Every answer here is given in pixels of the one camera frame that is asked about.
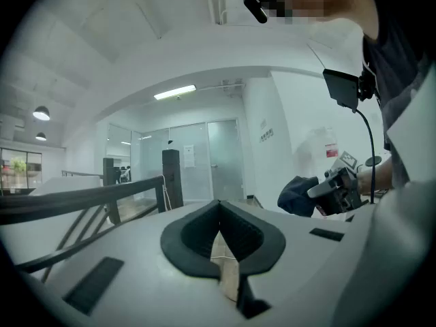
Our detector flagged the frosted glass door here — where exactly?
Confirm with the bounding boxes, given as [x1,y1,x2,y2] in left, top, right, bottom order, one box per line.
[206,119,245,202]

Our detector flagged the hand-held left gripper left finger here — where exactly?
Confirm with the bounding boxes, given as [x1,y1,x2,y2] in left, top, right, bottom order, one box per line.
[159,199,222,280]

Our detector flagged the person's torso in dark clothing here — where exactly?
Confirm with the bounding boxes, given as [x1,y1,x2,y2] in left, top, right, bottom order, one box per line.
[360,12,436,190]

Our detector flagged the black cable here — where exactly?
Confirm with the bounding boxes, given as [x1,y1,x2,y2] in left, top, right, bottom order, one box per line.
[356,108,377,204]

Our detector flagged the person's head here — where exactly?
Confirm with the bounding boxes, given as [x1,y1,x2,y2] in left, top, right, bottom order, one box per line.
[260,0,381,42]

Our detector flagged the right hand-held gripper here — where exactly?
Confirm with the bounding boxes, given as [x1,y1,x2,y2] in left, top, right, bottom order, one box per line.
[306,150,368,218]

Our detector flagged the frosted glass partition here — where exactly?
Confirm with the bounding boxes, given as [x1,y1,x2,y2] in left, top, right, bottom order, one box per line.
[107,123,208,201]

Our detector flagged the black head-worn camera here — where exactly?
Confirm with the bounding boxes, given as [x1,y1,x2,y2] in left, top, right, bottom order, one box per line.
[243,0,273,25]

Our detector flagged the dark wooden handrail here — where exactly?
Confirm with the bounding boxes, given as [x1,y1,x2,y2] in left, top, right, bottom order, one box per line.
[0,148,185,284]

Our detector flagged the long ceiling light panel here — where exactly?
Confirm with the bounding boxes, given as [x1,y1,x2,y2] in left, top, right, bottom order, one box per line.
[153,84,198,101]

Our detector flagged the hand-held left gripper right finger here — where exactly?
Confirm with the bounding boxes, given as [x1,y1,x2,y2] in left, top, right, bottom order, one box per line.
[219,199,287,320]

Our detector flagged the black chest-mounted box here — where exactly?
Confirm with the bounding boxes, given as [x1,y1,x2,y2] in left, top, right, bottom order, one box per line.
[322,68,375,112]

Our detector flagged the small wall signs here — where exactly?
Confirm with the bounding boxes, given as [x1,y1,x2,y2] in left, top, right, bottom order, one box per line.
[259,116,275,143]

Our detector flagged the dark blue cloth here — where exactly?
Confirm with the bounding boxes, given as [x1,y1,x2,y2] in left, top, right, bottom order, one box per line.
[277,175,320,218]

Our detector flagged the white paper notice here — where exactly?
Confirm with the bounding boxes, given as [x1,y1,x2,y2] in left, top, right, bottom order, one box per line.
[183,144,196,169]

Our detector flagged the person's right forearm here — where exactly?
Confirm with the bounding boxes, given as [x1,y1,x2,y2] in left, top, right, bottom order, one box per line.
[356,155,396,197]

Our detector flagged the thin white cord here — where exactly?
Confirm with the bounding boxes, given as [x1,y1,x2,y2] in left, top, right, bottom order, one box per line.
[162,174,173,213]

